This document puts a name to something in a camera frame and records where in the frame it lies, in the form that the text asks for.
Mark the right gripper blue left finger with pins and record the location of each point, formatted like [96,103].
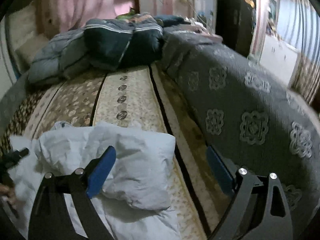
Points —
[49,216]

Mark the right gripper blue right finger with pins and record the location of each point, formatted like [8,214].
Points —
[258,207]

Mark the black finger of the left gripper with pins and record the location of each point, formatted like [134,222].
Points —
[11,159]

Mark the light grey puffer jacket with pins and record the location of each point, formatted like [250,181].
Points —
[134,202]

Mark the colourful clothes pile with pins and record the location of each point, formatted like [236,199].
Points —
[162,20]

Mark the person's left hand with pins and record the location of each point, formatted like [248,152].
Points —
[9,195]

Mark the dark grey patterned blanket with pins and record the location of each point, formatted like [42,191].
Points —
[249,117]

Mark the cream pillow by wardrobe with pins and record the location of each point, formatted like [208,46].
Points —
[24,36]

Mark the blue-grey folded puffer coat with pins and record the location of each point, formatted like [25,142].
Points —
[63,58]

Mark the white low cabinet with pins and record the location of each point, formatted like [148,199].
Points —
[281,59]

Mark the dark navy striped jacket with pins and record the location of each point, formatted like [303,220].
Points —
[117,44]

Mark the pink curtain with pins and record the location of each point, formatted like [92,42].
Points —
[65,15]

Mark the pink bedside table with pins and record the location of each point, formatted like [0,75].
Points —
[205,33]

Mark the blue striped curtain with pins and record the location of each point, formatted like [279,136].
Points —
[298,25]

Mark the black room door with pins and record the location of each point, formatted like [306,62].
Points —
[235,23]

